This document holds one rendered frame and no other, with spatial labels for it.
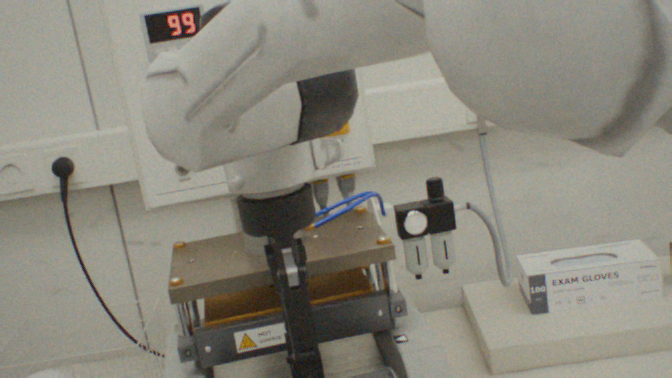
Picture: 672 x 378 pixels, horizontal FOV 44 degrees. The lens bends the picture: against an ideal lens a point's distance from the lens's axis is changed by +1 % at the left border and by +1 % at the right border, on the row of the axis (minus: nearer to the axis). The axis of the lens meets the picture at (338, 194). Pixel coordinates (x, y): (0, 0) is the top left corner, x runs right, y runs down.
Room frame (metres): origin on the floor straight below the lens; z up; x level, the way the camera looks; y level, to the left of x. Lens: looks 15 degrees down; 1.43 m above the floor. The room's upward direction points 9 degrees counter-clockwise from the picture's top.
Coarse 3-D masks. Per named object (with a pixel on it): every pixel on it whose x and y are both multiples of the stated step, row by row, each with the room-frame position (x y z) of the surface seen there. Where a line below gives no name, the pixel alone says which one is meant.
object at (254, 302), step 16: (336, 272) 1.02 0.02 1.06; (352, 272) 1.01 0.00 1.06; (256, 288) 1.01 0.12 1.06; (272, 288) 1.00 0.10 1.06; (320, 288) 0.97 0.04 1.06; (336, 288) 0.96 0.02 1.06; (352, 288) 0.95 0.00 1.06; (368, 288) 0.95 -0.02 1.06; (208, 304) 0.98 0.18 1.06; (224, 304) 0.97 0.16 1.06; (240, 304) 0.96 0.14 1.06; (256, 304) 0.95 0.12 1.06; (272, 304) 0.94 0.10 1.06; (208, 320) 0.93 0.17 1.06; (224, 320) 0.92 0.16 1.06
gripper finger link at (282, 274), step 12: (300, 264) 0.74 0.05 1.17; (300, 276) 0.74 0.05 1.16; (288, 288) 0.74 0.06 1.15; (300, 288) 0.74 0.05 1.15; (288, 300) 0.74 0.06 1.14; (300, 300) 0.74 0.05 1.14; (288, 312) 0.74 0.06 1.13; (300, 312) 0.74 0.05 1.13; (288, 324) 0.74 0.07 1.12; (300, 324) 0.74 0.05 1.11; (312, 324) 0.74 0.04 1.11; (300, 336) 0.74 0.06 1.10; (312, 336) 0.74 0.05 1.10; (300, 348) 0.74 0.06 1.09; (312, 348) 0.74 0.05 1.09; (300, 360) 0.74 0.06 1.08
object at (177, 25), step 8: (160, 16) 1.13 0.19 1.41; (168, 16) 1.13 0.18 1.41; (176, 16) 1.13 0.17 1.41; (184, 16) 1.13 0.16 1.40; (192, 16) 1.13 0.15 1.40; (152, 24) 1.13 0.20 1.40; (160, 24) 1.13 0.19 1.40; (168, 24) 1.13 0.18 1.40; (176, 24) 1.13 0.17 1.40; (184, 24) 1.13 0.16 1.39; (192, 24) 1.13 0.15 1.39; (160, 32) 1.13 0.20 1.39; (168, 32) 1.13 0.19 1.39; (176, 32) 1.13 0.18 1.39; (184, 32) 1.13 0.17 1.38; (192, 32) 1.13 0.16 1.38
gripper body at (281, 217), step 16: (304, 192) 0.78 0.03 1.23; (240, 208) 0.79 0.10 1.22; (256, 208) 0.77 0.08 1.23; (272, 208) 0.76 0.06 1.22; (288, 208) 0.77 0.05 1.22; (304, 208) 0.78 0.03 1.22; (256, 224) 0.77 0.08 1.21; (272, 224) 0.76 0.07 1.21; (288, 224) 0.77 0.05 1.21; (304, 224) 0.77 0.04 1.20; (272, 240) 0.78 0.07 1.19; (288, 240) 0.77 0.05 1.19
